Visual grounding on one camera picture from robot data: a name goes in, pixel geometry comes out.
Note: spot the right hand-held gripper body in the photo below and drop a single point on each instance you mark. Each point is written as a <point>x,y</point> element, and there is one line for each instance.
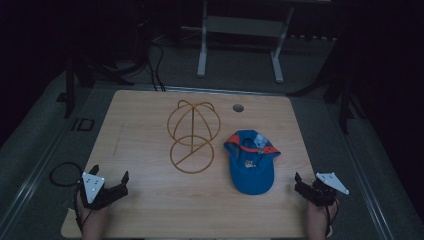
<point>321,195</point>

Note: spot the person's left hand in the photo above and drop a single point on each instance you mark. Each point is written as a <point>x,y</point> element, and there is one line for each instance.
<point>95,223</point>

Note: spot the person's right hand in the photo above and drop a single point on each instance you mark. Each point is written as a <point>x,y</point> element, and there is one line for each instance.
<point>318,221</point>

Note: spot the white metal stand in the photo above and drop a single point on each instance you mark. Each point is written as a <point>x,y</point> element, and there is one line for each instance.
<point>240,26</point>

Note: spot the blue and orange cap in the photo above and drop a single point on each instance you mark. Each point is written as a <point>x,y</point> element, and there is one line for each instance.
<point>253,166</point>

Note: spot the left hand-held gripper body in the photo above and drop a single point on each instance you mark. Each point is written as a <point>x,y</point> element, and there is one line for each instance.
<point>100,196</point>

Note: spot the black tripod stand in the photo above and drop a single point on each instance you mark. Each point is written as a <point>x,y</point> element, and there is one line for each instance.
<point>343,106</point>
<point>69,90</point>

